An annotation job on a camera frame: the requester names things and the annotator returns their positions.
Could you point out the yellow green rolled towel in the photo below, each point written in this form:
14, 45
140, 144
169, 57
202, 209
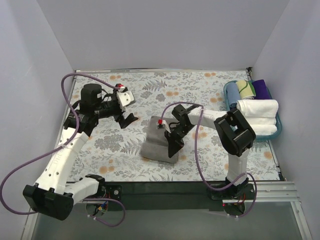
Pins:
246, 90

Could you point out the white folded towel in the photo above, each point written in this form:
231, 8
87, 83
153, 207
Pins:
260, 114

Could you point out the grey terry towel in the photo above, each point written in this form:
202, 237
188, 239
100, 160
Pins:
156, 145

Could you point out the blue rolled towel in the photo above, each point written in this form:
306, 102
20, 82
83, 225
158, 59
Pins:
233, 94

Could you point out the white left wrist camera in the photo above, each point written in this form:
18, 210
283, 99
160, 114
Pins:
125, 99

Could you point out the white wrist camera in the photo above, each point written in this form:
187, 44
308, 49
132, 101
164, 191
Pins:
164, 124
125, 99

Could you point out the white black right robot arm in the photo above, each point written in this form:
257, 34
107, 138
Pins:
235, 134

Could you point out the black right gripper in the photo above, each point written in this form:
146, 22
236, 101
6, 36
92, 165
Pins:
175, 134

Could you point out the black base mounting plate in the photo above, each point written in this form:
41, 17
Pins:
178, 202

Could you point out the purple rolled towel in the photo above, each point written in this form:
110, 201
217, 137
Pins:
261, 91

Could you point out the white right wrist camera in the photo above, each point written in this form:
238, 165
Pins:
164, 124

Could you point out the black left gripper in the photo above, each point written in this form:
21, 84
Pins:
120, 118

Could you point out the aluminium frame rail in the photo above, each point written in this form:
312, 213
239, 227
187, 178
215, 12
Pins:
268, 191

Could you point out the floral patterned table mat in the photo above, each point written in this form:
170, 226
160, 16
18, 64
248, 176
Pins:
114, 153

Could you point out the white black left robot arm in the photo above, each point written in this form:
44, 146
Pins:
50, 195

